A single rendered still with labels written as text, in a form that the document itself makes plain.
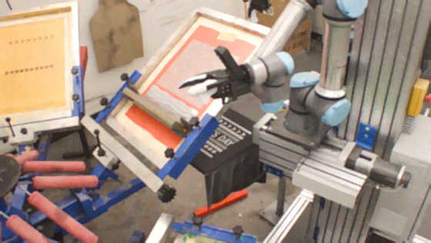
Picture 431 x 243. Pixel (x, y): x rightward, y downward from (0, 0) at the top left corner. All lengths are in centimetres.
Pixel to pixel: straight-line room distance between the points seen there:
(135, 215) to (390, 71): 216
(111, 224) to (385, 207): 196
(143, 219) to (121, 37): 180
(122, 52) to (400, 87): 291
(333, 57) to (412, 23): 31
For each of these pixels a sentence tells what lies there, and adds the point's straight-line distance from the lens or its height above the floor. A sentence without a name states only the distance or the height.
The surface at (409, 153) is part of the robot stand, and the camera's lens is 166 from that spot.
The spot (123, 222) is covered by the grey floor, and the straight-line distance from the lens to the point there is 300.
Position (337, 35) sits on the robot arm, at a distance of 131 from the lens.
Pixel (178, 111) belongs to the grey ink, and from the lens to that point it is 176.
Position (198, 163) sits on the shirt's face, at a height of 95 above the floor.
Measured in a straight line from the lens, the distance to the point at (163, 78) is 194.
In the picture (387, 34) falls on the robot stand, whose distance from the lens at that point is 151.
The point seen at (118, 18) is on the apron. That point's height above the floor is 101.
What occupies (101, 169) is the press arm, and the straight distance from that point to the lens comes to 176.
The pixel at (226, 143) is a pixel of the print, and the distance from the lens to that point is 203.
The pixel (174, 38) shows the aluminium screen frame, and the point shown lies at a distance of 204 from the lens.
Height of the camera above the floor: 219
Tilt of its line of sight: 35 degrees down
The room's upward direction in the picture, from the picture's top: 3 degrees counter-clockwise
